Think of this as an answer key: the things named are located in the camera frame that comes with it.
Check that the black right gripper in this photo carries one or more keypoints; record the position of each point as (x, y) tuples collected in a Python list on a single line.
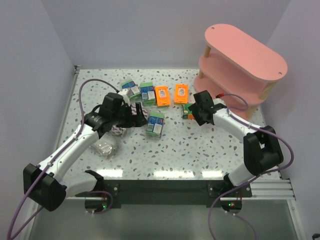
[(200, 113)]

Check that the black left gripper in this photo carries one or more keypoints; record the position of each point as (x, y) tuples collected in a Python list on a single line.
[(128, 115)]

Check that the orange sponge box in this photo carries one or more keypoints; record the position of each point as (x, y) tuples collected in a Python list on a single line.
[(186, 112), (181, 94), (162, 96)]

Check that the green sponge pack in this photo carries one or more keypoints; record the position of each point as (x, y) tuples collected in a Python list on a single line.
[(133, 89), (148, 96), (155, 125)]

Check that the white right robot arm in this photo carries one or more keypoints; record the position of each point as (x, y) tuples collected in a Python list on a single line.
[(261, 148)]

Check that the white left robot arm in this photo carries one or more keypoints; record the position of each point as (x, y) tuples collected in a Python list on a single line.
[(43, 183)]

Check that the pink three-tier shelf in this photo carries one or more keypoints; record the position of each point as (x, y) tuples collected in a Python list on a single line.
[(235, 63)]

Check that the purple striped sponge in wrap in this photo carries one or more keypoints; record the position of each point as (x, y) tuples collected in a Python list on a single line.
[(142, 110)]

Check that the grey scrubber in wrap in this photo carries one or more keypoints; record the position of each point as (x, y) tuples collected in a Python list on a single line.
[(106, 146)]

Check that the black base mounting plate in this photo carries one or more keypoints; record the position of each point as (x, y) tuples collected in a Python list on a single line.
[(162, 192)]

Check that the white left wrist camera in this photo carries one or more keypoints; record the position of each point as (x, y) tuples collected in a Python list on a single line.
[(126, 93)]

